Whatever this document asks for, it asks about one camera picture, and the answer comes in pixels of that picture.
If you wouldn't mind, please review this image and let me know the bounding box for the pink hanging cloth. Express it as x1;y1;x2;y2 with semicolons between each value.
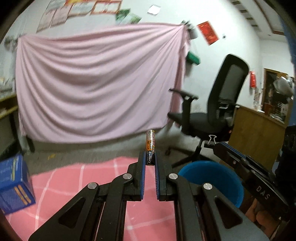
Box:
15;22;191;142

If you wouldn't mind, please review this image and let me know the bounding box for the blue cardboard box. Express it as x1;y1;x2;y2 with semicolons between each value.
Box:
0;154;36;214

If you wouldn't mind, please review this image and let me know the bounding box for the blue patterned curtain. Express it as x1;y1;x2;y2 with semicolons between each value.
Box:
280;14;296;70

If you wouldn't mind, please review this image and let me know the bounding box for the black binder clip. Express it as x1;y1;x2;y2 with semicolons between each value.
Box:
203;135;218;147

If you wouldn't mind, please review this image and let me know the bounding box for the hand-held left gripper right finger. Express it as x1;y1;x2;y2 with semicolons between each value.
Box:
154;152;270;241

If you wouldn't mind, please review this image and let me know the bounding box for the pink checked tablecloth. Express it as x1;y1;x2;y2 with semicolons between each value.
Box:
5;156;185;241

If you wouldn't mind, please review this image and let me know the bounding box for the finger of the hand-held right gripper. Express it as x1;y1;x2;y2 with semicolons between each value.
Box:
220;142;266;174
214;144;251;180

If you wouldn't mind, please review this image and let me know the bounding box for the person's right hand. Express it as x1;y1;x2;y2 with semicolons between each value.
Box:
246;199;281;229

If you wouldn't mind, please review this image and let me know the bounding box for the green photo print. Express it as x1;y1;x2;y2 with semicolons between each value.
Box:
116;9;130;24
126;13;142;25

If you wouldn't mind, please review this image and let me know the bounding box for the black office chair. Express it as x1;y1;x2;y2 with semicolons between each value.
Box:
165;54;250;168

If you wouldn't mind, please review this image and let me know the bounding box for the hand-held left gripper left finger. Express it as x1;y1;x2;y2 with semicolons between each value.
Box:
28;151;147;241

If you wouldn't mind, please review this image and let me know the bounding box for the orange and black battery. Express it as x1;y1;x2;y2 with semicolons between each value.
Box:
145;129;155;166

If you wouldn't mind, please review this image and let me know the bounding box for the white plastic bag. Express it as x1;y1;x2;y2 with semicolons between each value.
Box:
274;76;294;95

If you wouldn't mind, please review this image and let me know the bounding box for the wooden cabinet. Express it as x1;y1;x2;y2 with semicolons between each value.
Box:
229;105;287;160

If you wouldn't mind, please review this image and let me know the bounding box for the wooden door frame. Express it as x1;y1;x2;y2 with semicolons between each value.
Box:
263;68;289;109

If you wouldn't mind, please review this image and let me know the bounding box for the red wall poster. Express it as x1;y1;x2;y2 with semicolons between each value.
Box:
197;21;219;45

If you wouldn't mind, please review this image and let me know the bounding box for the blue plastic bucket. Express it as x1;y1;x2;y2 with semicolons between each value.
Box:
178;161;244;208

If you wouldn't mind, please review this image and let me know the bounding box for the group of wall certificates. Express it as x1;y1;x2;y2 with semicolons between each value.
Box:
37;0;123;33

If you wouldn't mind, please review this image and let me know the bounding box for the wooden wall shelf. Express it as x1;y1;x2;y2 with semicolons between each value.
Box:
0;95;19;118

